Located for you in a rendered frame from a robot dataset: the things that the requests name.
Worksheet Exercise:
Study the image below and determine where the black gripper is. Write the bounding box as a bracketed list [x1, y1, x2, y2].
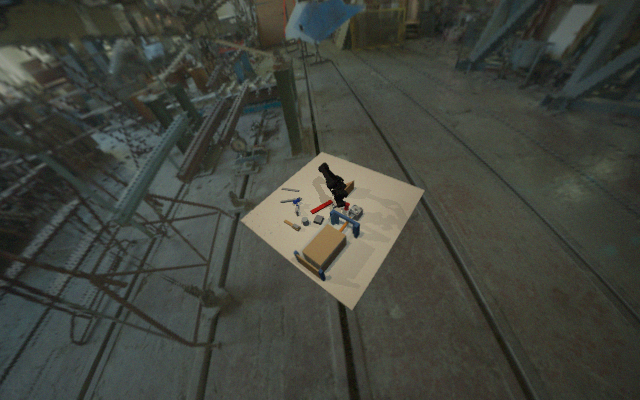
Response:
[332, 193, 346, 208]

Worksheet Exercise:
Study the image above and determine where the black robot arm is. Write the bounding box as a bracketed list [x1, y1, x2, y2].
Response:
[318, 162, 348, 200]

